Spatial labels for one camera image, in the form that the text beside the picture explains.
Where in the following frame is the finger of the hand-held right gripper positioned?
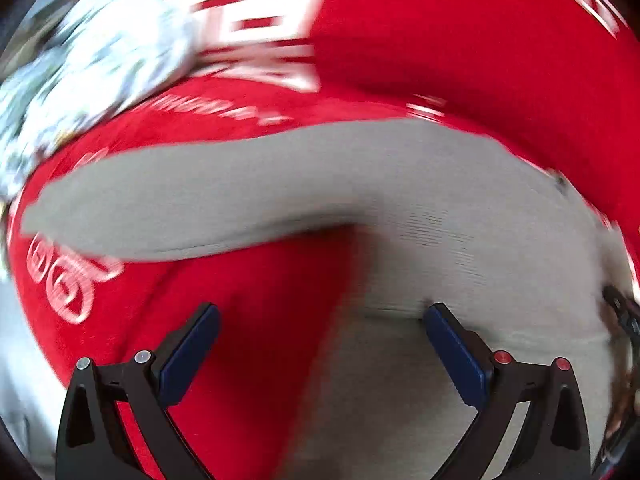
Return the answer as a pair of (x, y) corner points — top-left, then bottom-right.
(602, 285), (640, 356)

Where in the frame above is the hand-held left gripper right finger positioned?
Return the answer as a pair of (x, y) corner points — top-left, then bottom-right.
(423, 302), (593, 480)

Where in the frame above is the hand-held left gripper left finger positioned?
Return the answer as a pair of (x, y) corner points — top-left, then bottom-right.
(54, 302), (222, 480)

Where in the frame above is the grey small garment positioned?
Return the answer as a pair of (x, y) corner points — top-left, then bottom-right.
(20, 119), (638, 480)

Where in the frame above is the white floral cloth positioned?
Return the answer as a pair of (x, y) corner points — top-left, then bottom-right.
(0, 0), (201, 201)

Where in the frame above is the red printed blanket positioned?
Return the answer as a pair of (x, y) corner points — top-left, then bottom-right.
(0, 0), (640, 480)

